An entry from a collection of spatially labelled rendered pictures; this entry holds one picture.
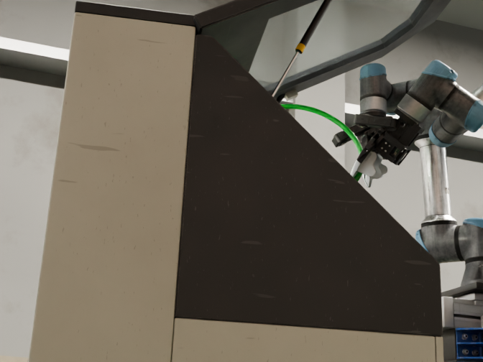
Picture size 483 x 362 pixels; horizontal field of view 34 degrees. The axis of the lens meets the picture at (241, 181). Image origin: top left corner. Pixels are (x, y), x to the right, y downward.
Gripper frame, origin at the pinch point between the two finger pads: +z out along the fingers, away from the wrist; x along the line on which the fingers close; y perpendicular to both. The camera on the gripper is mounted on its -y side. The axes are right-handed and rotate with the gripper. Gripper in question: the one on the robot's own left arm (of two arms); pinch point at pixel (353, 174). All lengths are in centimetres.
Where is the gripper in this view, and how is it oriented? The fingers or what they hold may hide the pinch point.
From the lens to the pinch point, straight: 202.5
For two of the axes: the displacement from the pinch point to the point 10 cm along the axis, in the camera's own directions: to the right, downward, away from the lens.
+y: 6.8, 6.1, -4.1
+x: 4.5, 0.9, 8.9
